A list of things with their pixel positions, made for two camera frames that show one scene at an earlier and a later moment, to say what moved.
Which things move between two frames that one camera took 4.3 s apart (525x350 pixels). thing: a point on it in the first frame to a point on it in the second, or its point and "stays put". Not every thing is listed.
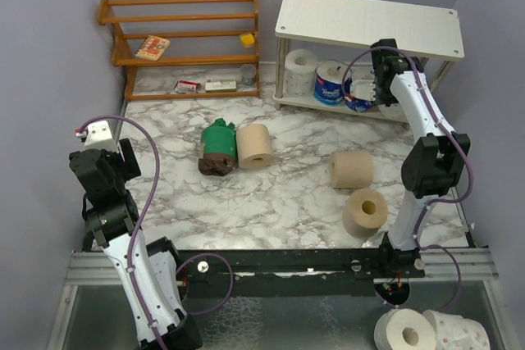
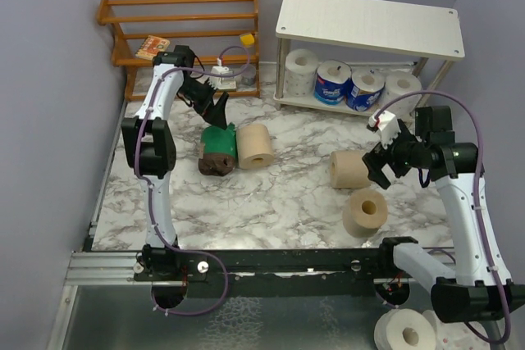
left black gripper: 130,165 to 214,114
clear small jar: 248,72 stays put
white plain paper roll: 299,72 stays put
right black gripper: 382,102 to 375,161
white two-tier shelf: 429,31 stays put
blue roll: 328,82 stays put
